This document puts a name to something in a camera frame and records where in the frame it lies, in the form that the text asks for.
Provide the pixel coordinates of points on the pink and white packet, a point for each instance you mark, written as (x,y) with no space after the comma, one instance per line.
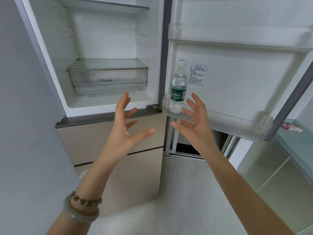
(291,127)

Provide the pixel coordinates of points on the glass refrigerator shelf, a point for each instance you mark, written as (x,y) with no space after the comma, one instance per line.
(102,3)

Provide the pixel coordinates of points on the pale green jade bangle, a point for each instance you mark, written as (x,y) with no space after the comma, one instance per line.
(73,212)

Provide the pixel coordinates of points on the person's right forearm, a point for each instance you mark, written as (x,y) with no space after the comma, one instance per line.
(239,193)

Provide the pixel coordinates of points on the beige tall freezer drawer front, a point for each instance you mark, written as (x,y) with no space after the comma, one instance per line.
(137,178)

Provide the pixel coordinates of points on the person's left middle finger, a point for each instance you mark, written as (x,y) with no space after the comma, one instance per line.
(130,113)

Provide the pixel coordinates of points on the white refrigerator body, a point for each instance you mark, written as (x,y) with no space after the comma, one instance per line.
(102,41)

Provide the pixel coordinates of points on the green label water bottle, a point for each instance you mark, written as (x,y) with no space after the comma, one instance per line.
(179,92)

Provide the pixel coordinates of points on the person's right middle finger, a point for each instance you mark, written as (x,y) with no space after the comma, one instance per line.
(192,104)

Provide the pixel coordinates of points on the clear plastic crisper drawer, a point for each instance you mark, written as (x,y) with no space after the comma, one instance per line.
(107,77)

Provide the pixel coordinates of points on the clear long door bin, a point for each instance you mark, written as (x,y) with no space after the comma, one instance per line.
(232,34)

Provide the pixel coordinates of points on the metal door hinge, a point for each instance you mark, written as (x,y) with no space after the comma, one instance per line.
(152,107)

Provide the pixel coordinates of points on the person's right thumb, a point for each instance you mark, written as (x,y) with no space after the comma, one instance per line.
(181,126)

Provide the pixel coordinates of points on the person's right hand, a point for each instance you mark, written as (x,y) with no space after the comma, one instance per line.
(201,130)

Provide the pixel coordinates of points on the white refrigerator door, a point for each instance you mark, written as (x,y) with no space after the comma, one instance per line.
(234,70)

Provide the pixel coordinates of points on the white sliding door frame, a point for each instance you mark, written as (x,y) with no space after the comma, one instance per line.
(171,141)

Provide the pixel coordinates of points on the person's left hand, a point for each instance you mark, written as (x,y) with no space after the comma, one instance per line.
(119,137)

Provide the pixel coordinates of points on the white warning sticker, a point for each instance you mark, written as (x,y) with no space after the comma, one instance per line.
(197,75)

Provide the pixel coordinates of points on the clear door bin with bottle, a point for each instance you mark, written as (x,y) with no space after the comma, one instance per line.
(234,124)

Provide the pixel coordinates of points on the beige wide freezer drawer front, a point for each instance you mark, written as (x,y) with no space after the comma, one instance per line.
(85,141)

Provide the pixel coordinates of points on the person's left thumb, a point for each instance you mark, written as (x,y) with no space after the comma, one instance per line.
(144,135)

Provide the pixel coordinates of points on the white cabinet with teal top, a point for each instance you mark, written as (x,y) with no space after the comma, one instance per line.
(286,173)

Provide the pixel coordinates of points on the person's left forearm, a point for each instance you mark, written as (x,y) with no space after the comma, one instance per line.
(100,176)

